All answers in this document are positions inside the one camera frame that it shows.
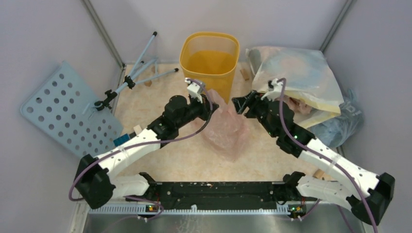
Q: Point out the blue plastic bag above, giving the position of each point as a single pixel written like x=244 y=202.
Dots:
x=335 y=131

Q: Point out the wooden block near tripod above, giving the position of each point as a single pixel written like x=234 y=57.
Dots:
x=148 y=83

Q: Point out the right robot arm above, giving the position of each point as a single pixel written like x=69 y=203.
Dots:
x=366 y=194

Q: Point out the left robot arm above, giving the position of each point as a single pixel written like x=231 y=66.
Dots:
x=95 y=176

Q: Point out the pale wooden block left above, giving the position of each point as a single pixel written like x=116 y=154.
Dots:
x=137 y=129

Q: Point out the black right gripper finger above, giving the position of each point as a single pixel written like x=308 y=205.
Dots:
x=249 y=98
x=239 y=108

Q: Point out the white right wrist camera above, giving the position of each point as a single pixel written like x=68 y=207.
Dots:
x=276 y=89

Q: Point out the pink plastic trash bag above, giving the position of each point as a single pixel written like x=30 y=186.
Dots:
x=227 y=132

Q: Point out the light blue tripod stand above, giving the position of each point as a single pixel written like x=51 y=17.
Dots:
x=130 y=80

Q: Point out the light blue perforated board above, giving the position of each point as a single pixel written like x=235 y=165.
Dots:
x=63 y=108

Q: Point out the yellow plastic trash bin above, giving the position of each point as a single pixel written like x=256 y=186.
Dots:
x=212 y=58

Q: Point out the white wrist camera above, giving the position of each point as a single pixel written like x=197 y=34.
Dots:
x=195 y=89
x=276 y=89

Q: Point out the large yellow translucent bag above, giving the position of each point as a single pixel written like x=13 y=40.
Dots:
x=312 y=91

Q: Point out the blue block toy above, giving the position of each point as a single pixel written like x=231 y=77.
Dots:
x=121 y=140

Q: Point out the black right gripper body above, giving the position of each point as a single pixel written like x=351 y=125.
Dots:
x=258 y=110

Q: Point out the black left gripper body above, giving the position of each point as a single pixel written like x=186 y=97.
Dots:
x=195 y=109

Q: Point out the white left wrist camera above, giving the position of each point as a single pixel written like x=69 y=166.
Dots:
x=195 y=89

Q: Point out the wooden cylinder block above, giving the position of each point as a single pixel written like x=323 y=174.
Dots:
x=318 y=174

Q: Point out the small wooden block back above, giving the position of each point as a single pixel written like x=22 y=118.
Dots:
x=245 y=74

